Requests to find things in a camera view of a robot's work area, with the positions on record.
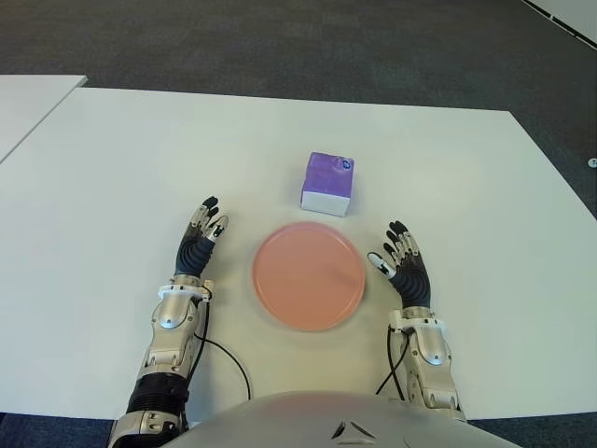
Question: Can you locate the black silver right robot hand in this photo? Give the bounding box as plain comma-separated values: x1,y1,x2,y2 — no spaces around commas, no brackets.
367,219,433,310

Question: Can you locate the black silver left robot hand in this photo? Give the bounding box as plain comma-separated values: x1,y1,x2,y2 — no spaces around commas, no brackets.
173,194,230,280

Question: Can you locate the purple white tissue pack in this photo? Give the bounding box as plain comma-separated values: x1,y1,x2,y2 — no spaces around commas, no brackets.
298,150,355,217

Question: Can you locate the round pink plate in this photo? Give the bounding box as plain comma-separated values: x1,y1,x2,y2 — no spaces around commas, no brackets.
252,222,367,333

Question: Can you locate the silver robot torso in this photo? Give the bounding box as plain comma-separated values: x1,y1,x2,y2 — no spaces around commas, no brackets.
160,390,472,448

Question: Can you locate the white neighbouring table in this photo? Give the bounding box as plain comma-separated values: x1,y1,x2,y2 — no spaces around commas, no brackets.
0,74,89,164

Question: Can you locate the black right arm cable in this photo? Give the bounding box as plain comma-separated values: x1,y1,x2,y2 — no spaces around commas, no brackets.
375,326,411,402

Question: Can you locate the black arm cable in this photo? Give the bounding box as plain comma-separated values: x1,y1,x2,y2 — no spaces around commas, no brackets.
179,298,253,428
375,326,411,402

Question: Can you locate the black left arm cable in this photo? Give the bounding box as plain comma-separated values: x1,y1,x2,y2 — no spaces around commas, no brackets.
179,298,253,428

